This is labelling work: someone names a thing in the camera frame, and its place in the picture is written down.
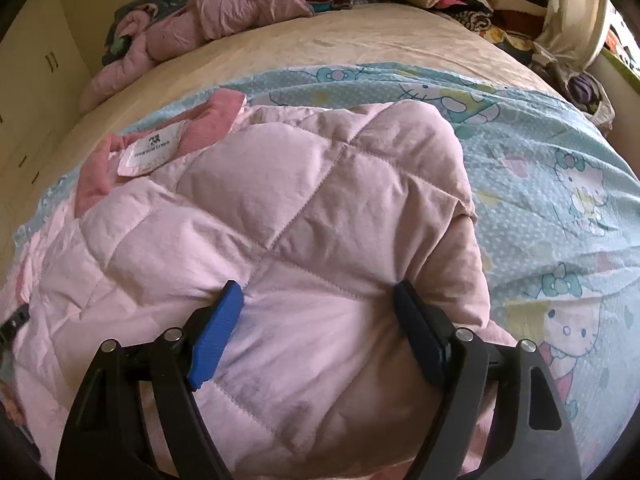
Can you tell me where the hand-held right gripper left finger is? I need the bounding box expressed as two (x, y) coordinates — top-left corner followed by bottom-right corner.
(55, 280), (246, 480)

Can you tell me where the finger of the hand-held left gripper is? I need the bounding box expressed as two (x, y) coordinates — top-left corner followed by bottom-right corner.
(0, 305), (30, 356)

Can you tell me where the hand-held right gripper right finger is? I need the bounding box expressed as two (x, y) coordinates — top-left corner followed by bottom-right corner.
(392, 280), (583, 480)

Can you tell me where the cream curtain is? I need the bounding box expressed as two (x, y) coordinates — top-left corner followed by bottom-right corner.
(537, 0), (608, 71)

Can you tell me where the crumpled pink duvet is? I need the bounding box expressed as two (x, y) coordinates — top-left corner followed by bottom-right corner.
(77, 0), (316, 113)

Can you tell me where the blue cartoon printed blanket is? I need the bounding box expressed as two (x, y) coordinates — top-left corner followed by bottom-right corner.
(0, 62), (640, 480)

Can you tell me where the pink quilted jacket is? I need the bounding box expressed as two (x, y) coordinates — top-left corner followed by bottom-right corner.
(0, 87), (521, 480)

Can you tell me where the cream bed sheet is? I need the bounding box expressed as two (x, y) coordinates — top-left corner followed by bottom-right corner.
(0, 2), (566, 261)

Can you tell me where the cream wardrobe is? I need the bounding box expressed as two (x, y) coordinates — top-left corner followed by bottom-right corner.
(0, 0), (96, 261)

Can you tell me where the purple cloth bundle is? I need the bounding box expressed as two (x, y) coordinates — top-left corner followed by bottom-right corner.
(532, 42), (616, 131)

